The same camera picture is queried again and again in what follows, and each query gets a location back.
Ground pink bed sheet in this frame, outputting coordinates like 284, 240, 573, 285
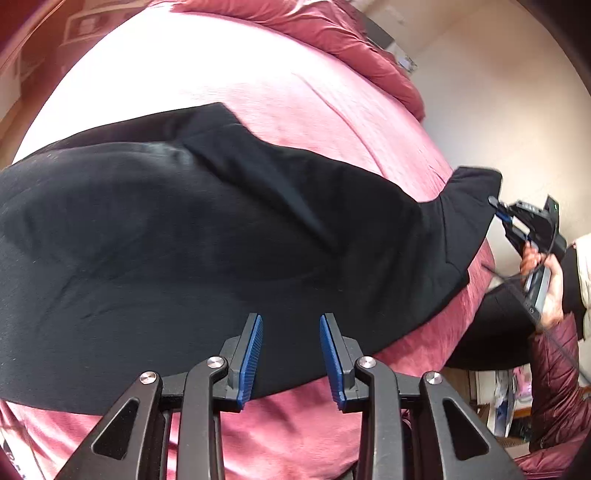
0, 7, 497, 480

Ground black pants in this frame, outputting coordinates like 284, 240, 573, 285
0, 102, 503, 415

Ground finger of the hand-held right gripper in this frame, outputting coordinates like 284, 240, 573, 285
488, 196, 514, 228

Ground person's right forearm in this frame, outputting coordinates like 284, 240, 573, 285
529, 314, 591, 453

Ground person's leg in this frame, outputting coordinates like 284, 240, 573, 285
443, 284, 539, 371

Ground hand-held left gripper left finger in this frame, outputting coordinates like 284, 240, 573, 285
54, 313, 264, 480

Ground dark headboard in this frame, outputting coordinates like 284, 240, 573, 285
365, 13, 399, 52

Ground pink duvet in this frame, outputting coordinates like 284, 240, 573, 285
173, 0, 426, 121

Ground person's torso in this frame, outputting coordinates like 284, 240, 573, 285
561, 235, 591, 342

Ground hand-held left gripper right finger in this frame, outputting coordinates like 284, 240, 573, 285
320, 313, 527, 480

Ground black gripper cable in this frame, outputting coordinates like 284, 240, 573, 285
480, 251, 583, 407

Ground white and pink packages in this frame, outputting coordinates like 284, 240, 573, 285
471, 364, 536, 445

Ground person's right hand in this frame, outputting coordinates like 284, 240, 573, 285
519, 244, 565, 329

